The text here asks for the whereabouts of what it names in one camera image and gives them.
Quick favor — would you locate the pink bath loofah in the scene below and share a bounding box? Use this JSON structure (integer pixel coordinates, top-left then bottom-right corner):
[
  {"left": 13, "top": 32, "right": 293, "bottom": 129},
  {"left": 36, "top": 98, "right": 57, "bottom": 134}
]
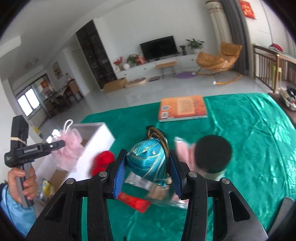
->
[{"left": 52, "top": 120, "right": 84, "bottom": 173}]

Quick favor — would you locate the pink face mask pack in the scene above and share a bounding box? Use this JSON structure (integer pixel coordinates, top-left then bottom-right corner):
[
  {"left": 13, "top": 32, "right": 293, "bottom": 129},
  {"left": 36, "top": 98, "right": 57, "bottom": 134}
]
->
[{"left": 174, "top": 137, "right": 196, "bottom": 171}]

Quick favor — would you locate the teal embroidered pouch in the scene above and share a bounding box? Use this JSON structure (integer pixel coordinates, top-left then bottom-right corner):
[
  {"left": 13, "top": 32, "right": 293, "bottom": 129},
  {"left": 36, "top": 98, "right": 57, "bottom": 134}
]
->
[{"left": 126, "top": 126, "right": 170, "bottom": 186}]

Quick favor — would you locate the person's left hand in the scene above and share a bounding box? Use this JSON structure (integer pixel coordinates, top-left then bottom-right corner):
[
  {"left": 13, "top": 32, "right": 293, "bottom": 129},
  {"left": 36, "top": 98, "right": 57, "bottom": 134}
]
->
[{"left": 8, "top": 166, "right": 38, "bottom": 205}]

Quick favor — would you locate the dining table with chairs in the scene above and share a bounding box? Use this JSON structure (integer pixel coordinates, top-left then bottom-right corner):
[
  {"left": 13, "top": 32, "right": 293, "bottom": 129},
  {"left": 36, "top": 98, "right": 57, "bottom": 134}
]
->
[{"left": 44, "top": 78, "right": 84, "bottom": 118}]

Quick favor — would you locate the white cardboard box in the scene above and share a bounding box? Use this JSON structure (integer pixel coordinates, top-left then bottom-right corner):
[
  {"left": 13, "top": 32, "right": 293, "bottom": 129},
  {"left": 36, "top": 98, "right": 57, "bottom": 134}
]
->
[{"left": 34, "top": 122, "right": 116, "bottom": 204}]

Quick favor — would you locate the red yarn ball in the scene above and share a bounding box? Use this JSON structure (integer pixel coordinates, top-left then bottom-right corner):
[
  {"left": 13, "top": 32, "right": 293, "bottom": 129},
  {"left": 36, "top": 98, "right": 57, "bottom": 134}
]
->
[{"left": 90, "top": 151, "right": 115, "bottom": 177}]

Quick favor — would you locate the red packet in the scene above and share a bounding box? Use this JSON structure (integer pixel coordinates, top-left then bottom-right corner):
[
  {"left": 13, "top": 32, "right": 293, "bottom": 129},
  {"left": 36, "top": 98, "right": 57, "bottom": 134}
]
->
[{"left": 117, "top": 192, "right": 151, "bottom": 213}]

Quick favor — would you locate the black round hat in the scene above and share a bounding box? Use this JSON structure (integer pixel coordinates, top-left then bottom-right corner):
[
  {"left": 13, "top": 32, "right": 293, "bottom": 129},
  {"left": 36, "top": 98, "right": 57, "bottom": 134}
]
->
[{"left": 194, "top": 135, "right": 232, "bottom": 173}]

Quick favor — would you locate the green satin tablecloth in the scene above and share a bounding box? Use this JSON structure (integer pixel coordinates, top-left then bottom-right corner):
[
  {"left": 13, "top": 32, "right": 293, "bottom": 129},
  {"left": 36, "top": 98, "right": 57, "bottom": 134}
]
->
[{"left": 81, "top": 93, "right": 295, "bottom": 240}]

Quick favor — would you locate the cardboard box on floor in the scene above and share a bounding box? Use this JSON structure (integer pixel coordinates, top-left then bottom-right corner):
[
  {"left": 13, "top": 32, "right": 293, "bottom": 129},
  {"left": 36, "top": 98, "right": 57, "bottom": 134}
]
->
[{"left": 103, "top": 78, "right": 127, "bottom": 93}]

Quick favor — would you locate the dark display cabinet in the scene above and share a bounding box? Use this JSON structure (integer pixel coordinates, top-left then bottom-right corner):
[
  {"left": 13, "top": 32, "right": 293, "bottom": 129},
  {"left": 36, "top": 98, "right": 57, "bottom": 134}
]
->
[{"left": 76, "top": 20, "right": 116, "bottom": 89}]

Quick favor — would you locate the red flower vase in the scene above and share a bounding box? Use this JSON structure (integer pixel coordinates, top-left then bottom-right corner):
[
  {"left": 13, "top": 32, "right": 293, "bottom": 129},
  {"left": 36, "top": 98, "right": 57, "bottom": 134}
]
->
[{"left": 113, "top": 56, "right": 123, "bottom": 71}]

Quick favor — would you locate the orange book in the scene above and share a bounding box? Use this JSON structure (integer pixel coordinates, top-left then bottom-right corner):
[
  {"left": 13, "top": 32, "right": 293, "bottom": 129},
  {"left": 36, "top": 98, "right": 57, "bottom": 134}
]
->
[{"left": 158, "top": 95, "right": 207, "bottom": 122}]

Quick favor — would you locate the small wooden bench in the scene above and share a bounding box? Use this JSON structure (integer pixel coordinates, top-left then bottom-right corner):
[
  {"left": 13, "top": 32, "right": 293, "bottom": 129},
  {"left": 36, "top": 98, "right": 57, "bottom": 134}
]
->
[{"left": 155, "top": 61, "right": 177, "bottom": 79}]

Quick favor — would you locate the purple round mat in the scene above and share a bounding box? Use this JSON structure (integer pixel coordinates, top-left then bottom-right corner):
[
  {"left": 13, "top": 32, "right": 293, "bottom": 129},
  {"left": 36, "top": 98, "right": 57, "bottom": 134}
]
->
[{"left": 175, "top": 71, "right": 197, "bottom": 79}]

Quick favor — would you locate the black television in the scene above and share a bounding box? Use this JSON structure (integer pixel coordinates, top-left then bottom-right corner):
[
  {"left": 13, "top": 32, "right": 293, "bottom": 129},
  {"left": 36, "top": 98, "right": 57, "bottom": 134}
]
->
[{"left": 140, "top": 36, "right": 178, "bottom": 61}]

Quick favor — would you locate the orange rocking lounge chair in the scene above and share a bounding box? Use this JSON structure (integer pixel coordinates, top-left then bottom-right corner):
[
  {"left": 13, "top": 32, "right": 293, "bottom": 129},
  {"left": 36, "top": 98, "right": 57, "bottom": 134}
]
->
[{"left": 192, "top": 41, "right": 243, "bottom": 85}]

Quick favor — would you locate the wooden railing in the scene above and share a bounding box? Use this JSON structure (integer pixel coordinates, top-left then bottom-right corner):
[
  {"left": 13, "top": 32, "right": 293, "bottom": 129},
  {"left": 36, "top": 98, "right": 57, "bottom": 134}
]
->
[{"left": 253, "top": 45, "right": 295, "bottom": 93}]

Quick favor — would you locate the white tv cabinet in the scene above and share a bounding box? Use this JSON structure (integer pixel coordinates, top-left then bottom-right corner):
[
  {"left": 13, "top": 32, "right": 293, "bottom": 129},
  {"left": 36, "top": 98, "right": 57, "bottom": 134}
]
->
[{"left": 115, "top": 54, "right": 200, "bottom": 81}]

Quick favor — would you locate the potted green plant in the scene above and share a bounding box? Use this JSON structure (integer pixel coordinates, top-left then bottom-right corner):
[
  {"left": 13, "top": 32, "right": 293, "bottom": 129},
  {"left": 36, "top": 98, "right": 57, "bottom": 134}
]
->
[{"left": 186, "top": 38, "right": 205, "bottom": 55}]

